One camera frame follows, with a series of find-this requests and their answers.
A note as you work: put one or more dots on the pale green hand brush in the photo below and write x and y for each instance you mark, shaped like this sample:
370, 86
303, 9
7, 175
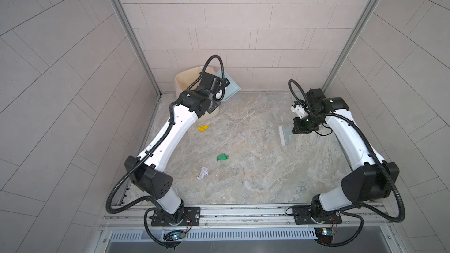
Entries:
285, 134

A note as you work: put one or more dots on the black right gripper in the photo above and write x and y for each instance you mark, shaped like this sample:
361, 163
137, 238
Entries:
297, 127

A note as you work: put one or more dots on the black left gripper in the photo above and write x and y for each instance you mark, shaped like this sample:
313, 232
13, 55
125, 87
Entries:
213, 105

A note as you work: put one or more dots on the right circuit board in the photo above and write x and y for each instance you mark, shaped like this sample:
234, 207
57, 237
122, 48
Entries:
324, 235

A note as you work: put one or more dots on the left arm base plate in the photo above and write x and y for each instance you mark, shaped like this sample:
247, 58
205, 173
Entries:
184, 216

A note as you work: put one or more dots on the cream plastic trash bin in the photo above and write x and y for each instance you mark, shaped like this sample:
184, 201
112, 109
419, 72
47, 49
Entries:
183, 80

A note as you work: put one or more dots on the left circuit board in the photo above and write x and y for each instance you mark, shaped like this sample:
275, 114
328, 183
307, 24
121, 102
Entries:
174, 236

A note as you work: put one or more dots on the white paper scrap front left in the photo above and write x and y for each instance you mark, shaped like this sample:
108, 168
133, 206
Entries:
203, 173

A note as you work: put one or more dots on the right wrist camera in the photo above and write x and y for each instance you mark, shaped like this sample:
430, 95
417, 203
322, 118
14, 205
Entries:
298, 108

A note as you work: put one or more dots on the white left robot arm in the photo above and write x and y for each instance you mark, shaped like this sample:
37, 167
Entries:
146, 171

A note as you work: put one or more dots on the pale green dustpan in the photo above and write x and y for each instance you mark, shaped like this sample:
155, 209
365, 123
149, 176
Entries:
231, 89

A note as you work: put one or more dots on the aluminium front rail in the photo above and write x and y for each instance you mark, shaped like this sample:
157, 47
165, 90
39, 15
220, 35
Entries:
239, 223

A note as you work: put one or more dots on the circuit board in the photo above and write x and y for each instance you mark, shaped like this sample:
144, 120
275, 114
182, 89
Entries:
324, 235
174, 236

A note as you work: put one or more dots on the green crumpled paper scrap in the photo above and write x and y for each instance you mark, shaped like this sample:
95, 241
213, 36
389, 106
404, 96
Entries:
222, 157

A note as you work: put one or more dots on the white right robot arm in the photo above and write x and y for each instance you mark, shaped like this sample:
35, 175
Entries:
371, 177

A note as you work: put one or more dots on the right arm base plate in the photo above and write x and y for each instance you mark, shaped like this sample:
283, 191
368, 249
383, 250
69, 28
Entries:
307, 215

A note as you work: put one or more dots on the yellow paper scrap near bin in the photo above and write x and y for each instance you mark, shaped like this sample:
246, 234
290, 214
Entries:
203, 128

